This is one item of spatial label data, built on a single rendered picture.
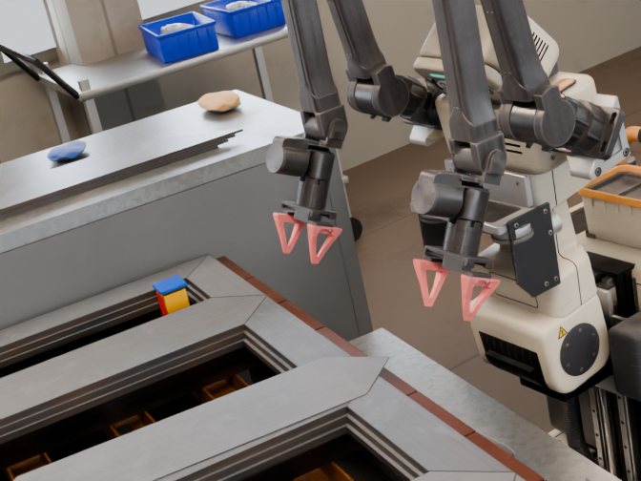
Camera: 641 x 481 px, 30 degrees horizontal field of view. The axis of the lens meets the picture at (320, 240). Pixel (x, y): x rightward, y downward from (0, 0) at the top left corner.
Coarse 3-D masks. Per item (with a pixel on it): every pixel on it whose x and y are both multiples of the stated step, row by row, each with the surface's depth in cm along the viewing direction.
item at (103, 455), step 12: (108, 444) 202; (72, 456) 200; (84, 456) 200; (96, 456) 199; (108, 456) 198; (120, 456) 197; (72, 468) 197; (84, 468) 196; (96, 468) 195; (108, 468) 194; (120, 468) 194; (84, 480) 192; (96, 480) 191; (108, 480) 191; (120, 480) 190; (132, 480) 189
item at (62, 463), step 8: (56, 464) 199; (64, 464) 198; (32, 472) 198; (40, 472) 197; (48, 472) 197; (56, 472) 196; (64, 472) 196; (24, 480) 196; (32, 480) 196; (40, 480) 195; (48, 480) 195; (56, 480) 194; (64, 480) 194; (72, 480) 193
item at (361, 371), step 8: (328, 360) 214; (336, 360) 213; (344, 360) 213; (352, 360) 212; (360, 360) 212; (368, 360) 211; (344, 368) 210; (352, 368) 209; (360, 368) 208; (368, 368) 208; (376, 368) 207; (352, 376) 206; (360, 376) 206; (368, 376) 205; (376, 376) 205; (360, 384) 203; (368, 384) 203
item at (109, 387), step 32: (192, 288) 262; (96, 320) 258; (0, 352) 251; (32, 352) 252; (192, 352) 232; (224, 352) 234; (256, 352) 230; (96, 384) 226; (128, 384) 228; (32, 416) 221; (64, 416) 223; (320, 416) 196; (352, 416) 197; (256, 448) 192; (288, 448) 194; (384, 448) 186; (160, 480) 188; (192, 480) 188; (224, 480) 189
